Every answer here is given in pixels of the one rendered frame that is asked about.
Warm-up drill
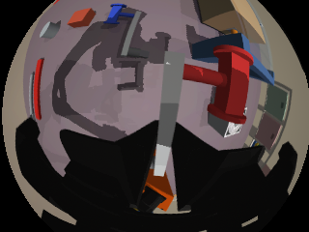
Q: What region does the grey crank handle with dark red knob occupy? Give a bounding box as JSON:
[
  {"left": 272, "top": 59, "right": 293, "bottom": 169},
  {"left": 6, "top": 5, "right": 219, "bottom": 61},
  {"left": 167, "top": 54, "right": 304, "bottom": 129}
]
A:
[{"left": 150, "top": 45, "right": 254, "bottom": 177}]

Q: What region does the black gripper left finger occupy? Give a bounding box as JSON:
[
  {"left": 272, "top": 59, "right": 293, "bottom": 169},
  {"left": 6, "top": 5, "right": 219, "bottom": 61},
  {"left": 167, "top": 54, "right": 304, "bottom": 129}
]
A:
[{"left": 59, "top": 120, "right": 159, "bottom": 209}]

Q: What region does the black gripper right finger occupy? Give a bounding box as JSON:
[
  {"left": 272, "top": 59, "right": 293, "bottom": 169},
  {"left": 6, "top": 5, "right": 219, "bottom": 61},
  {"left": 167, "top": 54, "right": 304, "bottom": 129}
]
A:
[{"left": 171, "top": 123, "right": 266, "bottom": 212}]

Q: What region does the light grey cylinder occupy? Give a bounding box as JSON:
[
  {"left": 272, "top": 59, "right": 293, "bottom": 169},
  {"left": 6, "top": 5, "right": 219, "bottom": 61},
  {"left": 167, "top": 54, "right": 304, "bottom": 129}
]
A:
[{"left": 40, "top": 22, "right": 61, "bottom": 39}]

